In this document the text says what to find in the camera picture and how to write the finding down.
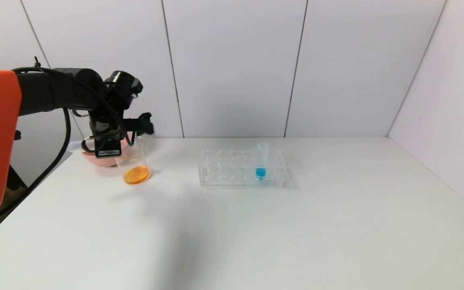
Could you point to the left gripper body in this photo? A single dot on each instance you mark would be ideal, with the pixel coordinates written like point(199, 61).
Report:
point(108, 149)

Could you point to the clear glass beaker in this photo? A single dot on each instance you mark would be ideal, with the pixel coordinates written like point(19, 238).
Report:
point(137, 175)

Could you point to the clear acrylic test tube rack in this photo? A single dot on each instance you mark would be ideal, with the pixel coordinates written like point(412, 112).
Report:
point(232, 182)

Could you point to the test tube with blue pigment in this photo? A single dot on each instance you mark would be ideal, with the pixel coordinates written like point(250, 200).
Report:
point(261, 173)

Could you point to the pink bowl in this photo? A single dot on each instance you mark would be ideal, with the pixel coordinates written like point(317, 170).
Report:
point(103, 162)

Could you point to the dark furniture piece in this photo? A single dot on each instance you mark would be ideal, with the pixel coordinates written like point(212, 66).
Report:
point(14, 189)

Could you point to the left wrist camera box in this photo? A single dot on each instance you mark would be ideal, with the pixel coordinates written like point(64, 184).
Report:
point(145, 123)

